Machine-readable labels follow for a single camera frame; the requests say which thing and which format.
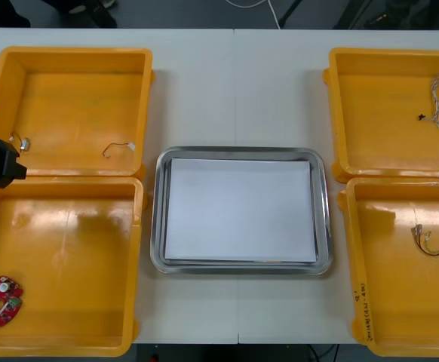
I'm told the red green-yellow wire harness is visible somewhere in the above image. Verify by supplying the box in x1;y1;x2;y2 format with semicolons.
410;199;439;257

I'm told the steel tray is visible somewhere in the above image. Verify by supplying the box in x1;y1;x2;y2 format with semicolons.
150;146;334;276

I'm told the yellow-orange plastic bin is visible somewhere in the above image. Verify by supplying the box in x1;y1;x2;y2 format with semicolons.
0;176;147;358
0;45;156;178
323;47;439;182

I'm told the yellow-orange bin with handwriting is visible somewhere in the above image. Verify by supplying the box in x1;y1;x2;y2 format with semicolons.
338;176;439;357

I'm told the white paper sheet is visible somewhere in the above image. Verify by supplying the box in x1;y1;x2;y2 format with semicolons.
164;158;318;262

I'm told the black stand leg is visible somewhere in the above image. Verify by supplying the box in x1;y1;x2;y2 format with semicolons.
279;0;304;26

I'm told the white floor cable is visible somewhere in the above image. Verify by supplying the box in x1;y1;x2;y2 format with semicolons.
225;0;283;29

